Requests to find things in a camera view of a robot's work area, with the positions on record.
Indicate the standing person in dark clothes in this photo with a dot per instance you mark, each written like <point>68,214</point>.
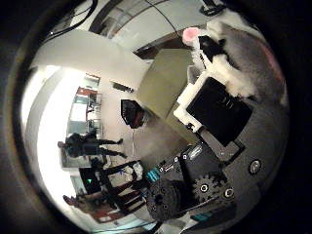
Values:
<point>81,144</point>

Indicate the olive green table cloth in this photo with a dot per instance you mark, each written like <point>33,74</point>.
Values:
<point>162,84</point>

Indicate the seated person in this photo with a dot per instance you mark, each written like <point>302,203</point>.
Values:
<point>87,200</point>

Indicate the black chair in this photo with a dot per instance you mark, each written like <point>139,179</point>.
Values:
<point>131,113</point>

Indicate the grey plush mouse pink ears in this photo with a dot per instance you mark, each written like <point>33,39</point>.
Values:
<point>250,55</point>

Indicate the black equipment cart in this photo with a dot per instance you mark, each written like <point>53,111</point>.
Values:
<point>123,191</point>

